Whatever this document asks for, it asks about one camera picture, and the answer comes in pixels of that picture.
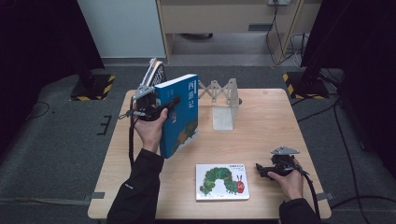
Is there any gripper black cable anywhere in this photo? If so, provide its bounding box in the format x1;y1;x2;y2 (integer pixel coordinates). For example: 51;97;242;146
118;98;142;166
293;163;322;219

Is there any black hanging cable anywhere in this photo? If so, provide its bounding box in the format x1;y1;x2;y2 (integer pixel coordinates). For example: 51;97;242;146
265;3;283;65

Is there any person's left hand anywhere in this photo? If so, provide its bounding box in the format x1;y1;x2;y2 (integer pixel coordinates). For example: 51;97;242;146
132;102;169;154

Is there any bundle of black cables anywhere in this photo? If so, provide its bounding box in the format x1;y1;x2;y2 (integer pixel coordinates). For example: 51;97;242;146
289;32;310;68

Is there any grey metal expandable bookstand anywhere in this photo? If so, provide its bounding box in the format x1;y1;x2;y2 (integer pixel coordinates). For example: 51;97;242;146
197;77;243;132

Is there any blue hardcover book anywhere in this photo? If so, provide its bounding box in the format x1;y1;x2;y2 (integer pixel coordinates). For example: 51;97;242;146
153;73;200;160

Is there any dark round object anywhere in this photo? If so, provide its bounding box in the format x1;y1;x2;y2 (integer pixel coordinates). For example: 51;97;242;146
179;33;215;41

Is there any black yellow striped stand base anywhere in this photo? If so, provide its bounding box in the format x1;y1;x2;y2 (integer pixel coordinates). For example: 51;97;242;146
282;70;331;101
69;74;117;102

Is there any grey tape strip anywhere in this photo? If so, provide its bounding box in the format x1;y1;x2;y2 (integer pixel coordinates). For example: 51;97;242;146
316;191;335;203
83;191;106;202

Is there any black curtain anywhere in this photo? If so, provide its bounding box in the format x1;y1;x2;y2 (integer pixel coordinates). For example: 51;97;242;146
0;0;106;157
300;0;396;171

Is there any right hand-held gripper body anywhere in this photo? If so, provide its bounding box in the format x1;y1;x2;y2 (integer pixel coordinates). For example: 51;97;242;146
269;146;301;177

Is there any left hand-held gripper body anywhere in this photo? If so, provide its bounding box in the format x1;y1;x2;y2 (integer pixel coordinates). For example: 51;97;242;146
133;85;163;122

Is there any white cabinet panel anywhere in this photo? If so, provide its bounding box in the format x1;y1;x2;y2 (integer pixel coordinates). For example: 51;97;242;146
77;0;166;59

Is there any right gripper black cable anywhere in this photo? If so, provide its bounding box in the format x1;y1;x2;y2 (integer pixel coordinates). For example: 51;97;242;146
293;163;322;219

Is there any person's right hand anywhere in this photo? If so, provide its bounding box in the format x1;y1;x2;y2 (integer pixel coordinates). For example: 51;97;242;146
267;158;304;201

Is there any light wooden desk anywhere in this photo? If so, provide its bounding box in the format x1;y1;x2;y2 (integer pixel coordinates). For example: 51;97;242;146
155;0;304;65

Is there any black tape mark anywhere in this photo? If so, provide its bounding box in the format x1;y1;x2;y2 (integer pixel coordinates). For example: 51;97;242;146
96;115;113;136

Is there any white caterpillar picture book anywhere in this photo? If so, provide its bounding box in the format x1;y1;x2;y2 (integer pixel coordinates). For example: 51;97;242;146
195;163;251;203

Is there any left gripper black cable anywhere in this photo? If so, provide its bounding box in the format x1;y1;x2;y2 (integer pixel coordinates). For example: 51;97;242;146
118;98;142;166

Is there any dark grey desk handle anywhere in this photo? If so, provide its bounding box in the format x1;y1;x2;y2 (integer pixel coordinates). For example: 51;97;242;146
247;23;274;32

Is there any black floor cable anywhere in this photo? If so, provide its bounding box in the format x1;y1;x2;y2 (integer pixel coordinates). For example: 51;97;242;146
27;101;51;119
295;101;342;123
329;194;396;210
332;92;364;224

